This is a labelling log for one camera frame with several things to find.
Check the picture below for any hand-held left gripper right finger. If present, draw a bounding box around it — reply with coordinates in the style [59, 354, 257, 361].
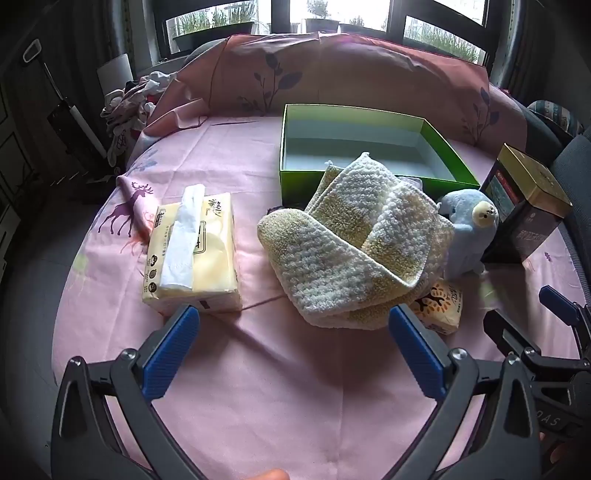
[388, 305, 543, 480]

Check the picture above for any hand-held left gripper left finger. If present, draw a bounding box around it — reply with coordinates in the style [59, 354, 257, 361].
[50, 305, 204, 480]

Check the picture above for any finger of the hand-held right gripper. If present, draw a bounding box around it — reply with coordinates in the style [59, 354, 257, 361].
[483, 308, 591, 370]
[539, 285, 591, 352]

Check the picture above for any small tree print tissue pack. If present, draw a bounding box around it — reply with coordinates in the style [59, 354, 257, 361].
[409, 277, 464, 335]

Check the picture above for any dark tin with gold lid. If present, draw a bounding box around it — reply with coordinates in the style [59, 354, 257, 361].
[479, 143, 573, 264]

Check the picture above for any blue plush elephant toy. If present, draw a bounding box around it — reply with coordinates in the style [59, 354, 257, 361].
[436, 188, 499, 281]

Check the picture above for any cream knitted towel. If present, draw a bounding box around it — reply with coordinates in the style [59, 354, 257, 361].
[257, 151, 455, 329]

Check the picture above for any green cardboard box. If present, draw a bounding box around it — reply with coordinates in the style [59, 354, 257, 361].
[279, 104, 481, 208]

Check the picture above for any yellow tissue pack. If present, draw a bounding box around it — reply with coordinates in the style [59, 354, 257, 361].
[141, 184, 243, 313]

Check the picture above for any pink printed bedsheet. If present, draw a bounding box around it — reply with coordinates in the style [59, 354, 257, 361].
[51, 32, 587, 480]

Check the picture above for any dark grey sofa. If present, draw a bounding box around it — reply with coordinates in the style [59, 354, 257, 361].
[489, 83, 591, 278]

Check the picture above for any striped cushion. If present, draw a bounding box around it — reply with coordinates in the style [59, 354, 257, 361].
[526, 100, 585, 137]

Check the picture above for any pile of white clothes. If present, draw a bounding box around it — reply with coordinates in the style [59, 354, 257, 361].
[100, 71, 178, 167]

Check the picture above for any dark curtain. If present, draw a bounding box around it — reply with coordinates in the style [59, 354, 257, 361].
[489, 0, 559, 100]

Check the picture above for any white stick vacuum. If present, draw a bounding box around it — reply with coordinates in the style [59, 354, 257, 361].
[23, 39, 109, 160]

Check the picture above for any dark planter with tall grass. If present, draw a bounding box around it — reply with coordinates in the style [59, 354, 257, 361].
[406, 28, 481, 63]

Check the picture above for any white cylinder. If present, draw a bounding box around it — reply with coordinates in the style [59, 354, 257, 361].
[97, 53, 134, 95]

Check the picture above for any long dark grass planter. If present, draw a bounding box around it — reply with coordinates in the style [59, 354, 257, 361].
[173, 21, 257, 51]

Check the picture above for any black window frame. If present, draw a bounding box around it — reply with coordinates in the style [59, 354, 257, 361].
[152, 0, 509, 65]

